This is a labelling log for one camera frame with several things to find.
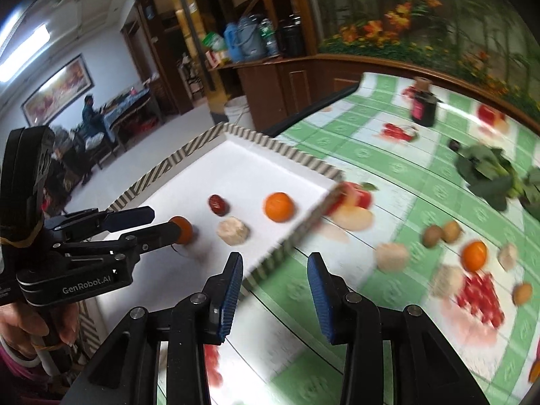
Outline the black pot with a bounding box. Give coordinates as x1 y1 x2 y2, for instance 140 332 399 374
280 19 307 58

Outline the red date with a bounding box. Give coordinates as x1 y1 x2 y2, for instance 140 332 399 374
208 194 230 218

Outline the framed wall painting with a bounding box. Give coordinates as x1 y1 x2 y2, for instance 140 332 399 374
21 53 94 127

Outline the ceiling light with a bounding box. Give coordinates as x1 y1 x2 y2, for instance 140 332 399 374
0 23 50 83

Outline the large blue thermos jug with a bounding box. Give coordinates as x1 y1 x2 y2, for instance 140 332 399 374
236 16 269 60

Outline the white bucket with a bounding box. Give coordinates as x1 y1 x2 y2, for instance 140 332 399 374
223 96 250 130

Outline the table with blue cloth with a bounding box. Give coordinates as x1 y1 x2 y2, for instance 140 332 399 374
99 88 163 153

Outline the wooden cabinet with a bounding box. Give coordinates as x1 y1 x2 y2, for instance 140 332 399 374
218 53 364 134

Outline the person's left hand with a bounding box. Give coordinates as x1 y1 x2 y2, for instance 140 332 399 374
0 301 80 360

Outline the green plastic bottle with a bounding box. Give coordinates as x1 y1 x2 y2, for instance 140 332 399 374
259 18 279 56

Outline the round beige yam chunk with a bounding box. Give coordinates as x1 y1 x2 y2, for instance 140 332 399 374
375 242 410 273

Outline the small beige yam chunk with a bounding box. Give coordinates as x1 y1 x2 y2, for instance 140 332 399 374
497 243 519 272

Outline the striped white tray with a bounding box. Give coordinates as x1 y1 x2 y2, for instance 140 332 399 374
76 122 346 361

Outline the greenish brown round fruit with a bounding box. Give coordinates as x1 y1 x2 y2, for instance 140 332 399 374
423 225 443 249

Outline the green snack bag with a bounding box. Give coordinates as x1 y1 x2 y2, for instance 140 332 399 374
201 31 229 67

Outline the tan round fruit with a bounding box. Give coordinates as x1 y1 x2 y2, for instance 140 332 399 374
441 220 463 244
512 283 534 307

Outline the small orange kumquat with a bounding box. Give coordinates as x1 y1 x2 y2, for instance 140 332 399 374
169 216 194 245

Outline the green fruit-print tablecloth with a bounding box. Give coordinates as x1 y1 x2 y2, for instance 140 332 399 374
156 72 540 405

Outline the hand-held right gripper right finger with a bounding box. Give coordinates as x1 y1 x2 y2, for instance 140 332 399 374
307 252 492 405

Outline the person's left forearm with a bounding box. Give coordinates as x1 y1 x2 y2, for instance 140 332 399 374
0 344 72 402

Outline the dark jar with cork lid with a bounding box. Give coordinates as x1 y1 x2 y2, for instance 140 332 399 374
409 76 440 128

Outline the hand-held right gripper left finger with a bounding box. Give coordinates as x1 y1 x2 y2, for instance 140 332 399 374
67 252 244 405

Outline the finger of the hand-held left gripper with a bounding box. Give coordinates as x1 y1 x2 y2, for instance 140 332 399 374
63 220 186 263
44 206 155 234

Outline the fibrous beige yam chunk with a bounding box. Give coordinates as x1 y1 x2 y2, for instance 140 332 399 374
431 264 465 300

